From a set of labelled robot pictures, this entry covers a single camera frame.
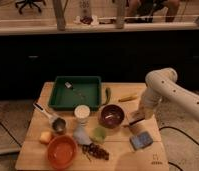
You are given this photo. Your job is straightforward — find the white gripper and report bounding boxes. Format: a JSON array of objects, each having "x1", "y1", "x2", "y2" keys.
[{"x1": 130, "y1": 90, "x2": 161, "y2": 122}]

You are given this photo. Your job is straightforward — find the black and tan eraser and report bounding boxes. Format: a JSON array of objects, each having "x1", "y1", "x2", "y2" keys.
[{"x1": 123, "y1": 118, "x2": 145, "y2": 128}]

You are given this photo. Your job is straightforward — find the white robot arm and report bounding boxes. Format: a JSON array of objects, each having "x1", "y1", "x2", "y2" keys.
[{"x1": 127, "y1": 68, "x2": 199, "y2": 128}]

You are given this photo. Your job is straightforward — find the green plastic cup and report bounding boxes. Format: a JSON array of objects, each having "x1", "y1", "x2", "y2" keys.
[{"x1": 92, "y1": 126, "x2": 107, "y2": 143}]

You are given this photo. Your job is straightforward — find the white plastic cup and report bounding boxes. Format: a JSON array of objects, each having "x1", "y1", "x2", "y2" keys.
[{"x1": 74, "y1": 105, "x2": 90, "y2": 122}]

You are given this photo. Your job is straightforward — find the metal measuring cup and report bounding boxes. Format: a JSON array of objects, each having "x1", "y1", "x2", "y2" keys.
[{"x1": 33, "y1": 103, "x2": 66, "y2": 134}]

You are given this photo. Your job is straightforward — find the yellow banana toy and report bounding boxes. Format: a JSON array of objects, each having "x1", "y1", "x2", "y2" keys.
[{"x1": 118, "y1": 95, "x2": 138, "y2": 102}]

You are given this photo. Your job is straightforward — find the blue sponge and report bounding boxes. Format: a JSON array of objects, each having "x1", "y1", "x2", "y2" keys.
[{"x1": 130, "y1": 132, "x2": 153, "y2": 150}]

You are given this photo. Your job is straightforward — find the dark purple bowl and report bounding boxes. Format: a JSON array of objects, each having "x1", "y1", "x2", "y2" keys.
[{"x1": 99, "y1": 104, "x2": 125, "y2": 129}]

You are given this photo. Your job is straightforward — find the green cucumber toy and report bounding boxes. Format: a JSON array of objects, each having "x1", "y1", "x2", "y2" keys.
[{"x1": 105, "y1": 87, "x2": 111, "y2": 105}]

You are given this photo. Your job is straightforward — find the wooden board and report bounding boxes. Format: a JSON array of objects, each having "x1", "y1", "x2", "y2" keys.
[{"x1": 15, "y1": 83, "x2": 169, "y2": 171}]

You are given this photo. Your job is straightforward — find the purple grapes toy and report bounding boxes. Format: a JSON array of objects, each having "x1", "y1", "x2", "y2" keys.
[{"x1": 82, "y1": 143, "x2": 109, "y2": 160}]

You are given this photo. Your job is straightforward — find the grey blue cloth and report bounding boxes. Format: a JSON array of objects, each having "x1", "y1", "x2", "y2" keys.
[{"x1": 73, "y1": 124, "x2": 92, "y2": 145}]

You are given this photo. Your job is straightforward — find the fork in tray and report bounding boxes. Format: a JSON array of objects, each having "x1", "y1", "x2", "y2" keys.
[{"x1": 65, "y1": 82, "x2": 84, "y2": 99}]

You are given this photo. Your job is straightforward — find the green plastic tray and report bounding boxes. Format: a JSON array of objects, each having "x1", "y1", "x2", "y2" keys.
[{"x1": 48, "y1": 76, "x2": 101, "y2": 111}]

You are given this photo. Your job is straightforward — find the seated person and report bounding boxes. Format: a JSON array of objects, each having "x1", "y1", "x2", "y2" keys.
[{"x1": 126, "y1": 0, "x2": 180, "y2": 23}]

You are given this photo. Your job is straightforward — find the orange bowl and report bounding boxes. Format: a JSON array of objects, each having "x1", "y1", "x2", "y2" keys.
[{"x1": 46, "y1": 135, "x2": 77, "y2": 170}]

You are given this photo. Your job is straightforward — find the yellow round toy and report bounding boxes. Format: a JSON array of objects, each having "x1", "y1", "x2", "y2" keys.
[{"x1": 39, "y1": 131, "x2": 53, "y2": 144}]

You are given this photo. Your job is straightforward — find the office chair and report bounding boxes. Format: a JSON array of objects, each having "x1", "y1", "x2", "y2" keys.
[{"x1": 15, "y1": 0, "x2": 46, "y2": 14}]

